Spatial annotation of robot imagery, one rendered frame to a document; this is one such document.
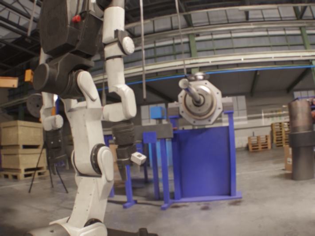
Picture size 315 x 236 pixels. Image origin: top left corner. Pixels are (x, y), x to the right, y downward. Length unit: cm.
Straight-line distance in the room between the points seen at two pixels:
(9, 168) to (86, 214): 496
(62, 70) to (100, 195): 55
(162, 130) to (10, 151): 412
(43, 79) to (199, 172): 225
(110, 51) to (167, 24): 974
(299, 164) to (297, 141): 32
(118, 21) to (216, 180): 222
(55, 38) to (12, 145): 490
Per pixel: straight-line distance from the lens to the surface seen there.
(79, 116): 106
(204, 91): 255
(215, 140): 278
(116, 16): 101
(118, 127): 91
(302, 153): 328
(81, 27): 105
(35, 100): 172
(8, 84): 767
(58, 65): 95
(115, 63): 93
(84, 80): 101
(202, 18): 1045
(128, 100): 90
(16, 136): 560
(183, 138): 283
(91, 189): 107
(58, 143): 121
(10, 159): 581
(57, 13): 106
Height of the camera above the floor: 66
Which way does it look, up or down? 5 degrees up
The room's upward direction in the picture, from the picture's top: 4 degrees counter-clockwise
